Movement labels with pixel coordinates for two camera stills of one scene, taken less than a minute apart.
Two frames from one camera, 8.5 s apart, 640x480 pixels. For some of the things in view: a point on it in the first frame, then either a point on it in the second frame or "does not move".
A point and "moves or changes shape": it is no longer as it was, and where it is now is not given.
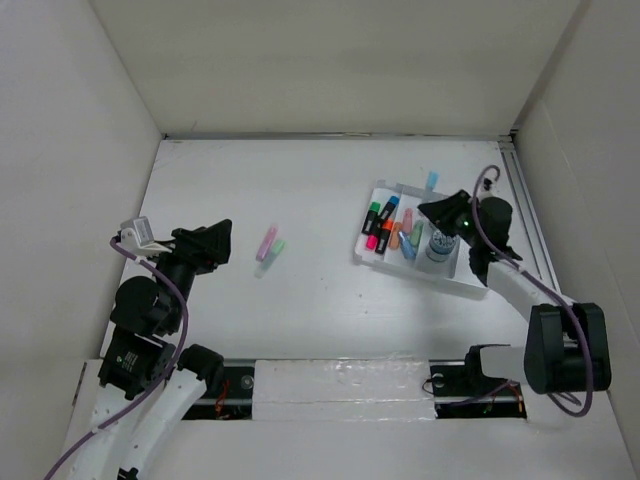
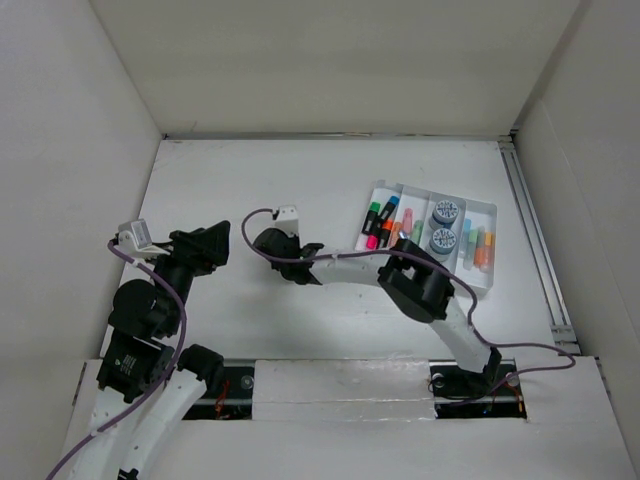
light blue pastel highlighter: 432,179 moves or changes shape
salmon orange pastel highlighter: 395,240 does not move
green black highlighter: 370,221 does not move
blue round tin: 440,246 does not move
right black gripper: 442,210 -> 291,237
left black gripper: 205,246 does not move
